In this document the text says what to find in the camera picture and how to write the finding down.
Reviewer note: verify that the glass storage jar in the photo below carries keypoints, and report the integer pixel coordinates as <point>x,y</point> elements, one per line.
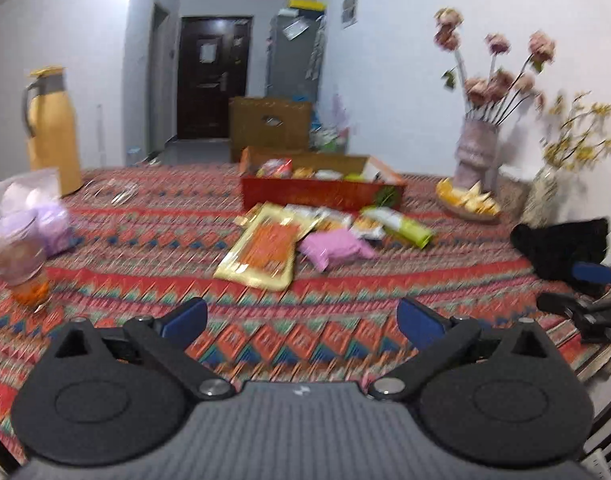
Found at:
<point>510,195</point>

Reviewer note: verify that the white folded umbrella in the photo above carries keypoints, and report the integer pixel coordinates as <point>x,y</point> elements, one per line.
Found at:
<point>315,50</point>

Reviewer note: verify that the brown cardboard box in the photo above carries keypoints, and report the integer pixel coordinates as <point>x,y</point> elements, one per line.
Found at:
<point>250,130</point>

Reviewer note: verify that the black cloth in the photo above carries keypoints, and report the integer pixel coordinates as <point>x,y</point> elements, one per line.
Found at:
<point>555,250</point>

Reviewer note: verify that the glass cup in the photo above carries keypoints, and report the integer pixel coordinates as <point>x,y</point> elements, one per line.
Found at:
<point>17,265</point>

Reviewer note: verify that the pile of assorted snack packets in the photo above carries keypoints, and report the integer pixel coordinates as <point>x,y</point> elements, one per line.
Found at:
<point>275,167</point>

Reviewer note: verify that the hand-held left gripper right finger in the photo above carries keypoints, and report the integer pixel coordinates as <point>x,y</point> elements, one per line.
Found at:
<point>420,322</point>

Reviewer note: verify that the purple decoration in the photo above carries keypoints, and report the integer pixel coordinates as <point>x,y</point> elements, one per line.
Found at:
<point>341,110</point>

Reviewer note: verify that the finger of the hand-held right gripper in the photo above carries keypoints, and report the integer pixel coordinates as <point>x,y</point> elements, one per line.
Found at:
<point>593,274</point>
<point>560,305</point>

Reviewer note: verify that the grey refrigerator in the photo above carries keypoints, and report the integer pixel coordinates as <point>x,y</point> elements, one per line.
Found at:
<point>285,75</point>

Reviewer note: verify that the wall picture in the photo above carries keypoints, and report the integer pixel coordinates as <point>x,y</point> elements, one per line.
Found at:
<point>350,7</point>

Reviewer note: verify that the red cardboard box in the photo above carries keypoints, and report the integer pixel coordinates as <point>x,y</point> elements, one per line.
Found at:
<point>310,192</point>

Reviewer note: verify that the side door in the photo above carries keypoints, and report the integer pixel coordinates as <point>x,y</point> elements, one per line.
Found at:
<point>160,85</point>

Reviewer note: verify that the yellow thermos jug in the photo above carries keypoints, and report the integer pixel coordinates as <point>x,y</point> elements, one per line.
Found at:
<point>52,135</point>

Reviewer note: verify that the dark brown entrance door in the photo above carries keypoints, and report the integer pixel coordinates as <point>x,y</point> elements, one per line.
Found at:
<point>200,105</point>

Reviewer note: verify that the yellow flower branches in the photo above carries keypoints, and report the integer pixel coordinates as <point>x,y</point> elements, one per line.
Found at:
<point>580,145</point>

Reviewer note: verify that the purple tissue pack bag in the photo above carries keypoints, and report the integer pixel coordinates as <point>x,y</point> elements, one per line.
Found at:
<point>50,225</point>

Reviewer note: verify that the pink ceramic vase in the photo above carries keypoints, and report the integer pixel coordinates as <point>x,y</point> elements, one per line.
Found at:
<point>475,155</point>

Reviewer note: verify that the white yellow snack packet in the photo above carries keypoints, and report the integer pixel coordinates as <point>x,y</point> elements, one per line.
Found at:
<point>315,215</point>

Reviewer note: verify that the white floral vase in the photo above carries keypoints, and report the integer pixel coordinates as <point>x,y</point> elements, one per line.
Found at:
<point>538,200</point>

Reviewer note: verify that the pile of orange peels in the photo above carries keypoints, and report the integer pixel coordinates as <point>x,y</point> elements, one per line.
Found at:
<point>470,200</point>

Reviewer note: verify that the white orange crisp packet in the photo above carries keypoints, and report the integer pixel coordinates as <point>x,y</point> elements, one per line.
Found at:
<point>368,227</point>

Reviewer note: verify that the white green snack packet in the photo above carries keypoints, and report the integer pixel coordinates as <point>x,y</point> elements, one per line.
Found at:
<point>385,215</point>

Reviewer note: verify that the beige shallow bowl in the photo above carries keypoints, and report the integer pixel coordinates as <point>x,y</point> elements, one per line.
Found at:
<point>465,216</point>

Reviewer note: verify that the large yellow orange snack packet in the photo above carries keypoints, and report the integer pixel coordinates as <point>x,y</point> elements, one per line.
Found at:
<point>265,250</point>

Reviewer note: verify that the dried pink roses bouquet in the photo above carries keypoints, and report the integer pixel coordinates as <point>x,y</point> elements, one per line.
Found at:
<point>485,90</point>

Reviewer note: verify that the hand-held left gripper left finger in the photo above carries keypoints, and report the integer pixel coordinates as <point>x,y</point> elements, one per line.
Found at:
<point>185,317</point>

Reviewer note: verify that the yellow black box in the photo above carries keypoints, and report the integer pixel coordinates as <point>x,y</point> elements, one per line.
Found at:
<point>305,5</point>

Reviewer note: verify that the pink snack packet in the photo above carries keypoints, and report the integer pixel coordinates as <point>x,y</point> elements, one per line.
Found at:
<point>330,247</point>

